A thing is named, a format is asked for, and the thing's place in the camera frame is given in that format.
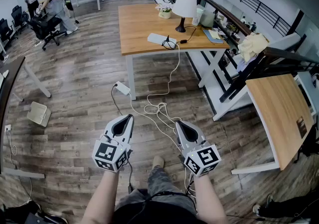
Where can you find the person's right forearm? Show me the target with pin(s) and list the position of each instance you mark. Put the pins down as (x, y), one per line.
(209, 198)

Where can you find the person's camouflage trousers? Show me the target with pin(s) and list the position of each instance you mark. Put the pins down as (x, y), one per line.
(162, 185)

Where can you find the black railing with wooden rail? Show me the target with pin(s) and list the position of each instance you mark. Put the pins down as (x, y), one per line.
(286, 55)

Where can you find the lavender cloth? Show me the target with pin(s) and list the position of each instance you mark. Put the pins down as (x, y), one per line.
(241, 66)

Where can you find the wooden desk with white legs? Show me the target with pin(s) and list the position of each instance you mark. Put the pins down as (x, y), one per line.
(139, 26)

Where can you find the white socket block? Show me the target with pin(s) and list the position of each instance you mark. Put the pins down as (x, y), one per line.
(8, 128)

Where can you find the person's beige shoe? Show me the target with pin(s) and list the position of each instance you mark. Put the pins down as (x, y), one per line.
(158, 162)

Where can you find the person's left forearm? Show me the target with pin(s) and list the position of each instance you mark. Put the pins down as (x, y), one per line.
(102, 193)

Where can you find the black office chair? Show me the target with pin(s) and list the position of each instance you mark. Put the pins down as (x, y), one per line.
(42, 27)
(18, 16)
(6, 31)

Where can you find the small wooden side table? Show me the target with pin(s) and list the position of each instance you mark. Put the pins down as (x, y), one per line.
(281, 113)

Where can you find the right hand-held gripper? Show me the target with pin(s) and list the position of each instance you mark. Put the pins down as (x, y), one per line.
(202, 159)

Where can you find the yellow sticky note pad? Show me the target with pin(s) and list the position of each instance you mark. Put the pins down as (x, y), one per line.
(214, 34)

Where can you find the distant black railing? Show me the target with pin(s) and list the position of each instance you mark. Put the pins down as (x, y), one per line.
(259, 6)

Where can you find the white container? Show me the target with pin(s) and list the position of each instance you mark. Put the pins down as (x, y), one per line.
(197, 17)

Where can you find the beige cloth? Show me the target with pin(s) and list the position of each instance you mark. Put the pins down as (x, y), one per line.
(253, 45)

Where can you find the person's black shirt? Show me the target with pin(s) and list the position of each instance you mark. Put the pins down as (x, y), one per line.
(159, 214)

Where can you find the blue notebook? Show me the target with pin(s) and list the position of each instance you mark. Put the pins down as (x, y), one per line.
(211, 40)

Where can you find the white waste bin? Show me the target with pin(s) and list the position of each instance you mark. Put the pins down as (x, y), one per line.
(38, 114)

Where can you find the small white floor power strip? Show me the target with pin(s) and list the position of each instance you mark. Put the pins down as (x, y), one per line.
(122, 88)

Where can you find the white table lamp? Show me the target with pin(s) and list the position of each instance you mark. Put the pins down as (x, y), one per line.
(184, 5)

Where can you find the black bag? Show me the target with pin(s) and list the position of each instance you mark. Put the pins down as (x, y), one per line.
(22, 214)

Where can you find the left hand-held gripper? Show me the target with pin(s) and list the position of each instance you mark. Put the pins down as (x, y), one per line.
(106, 153)

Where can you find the pink flowers in cream pot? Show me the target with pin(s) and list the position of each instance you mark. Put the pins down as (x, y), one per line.
(164, 14)

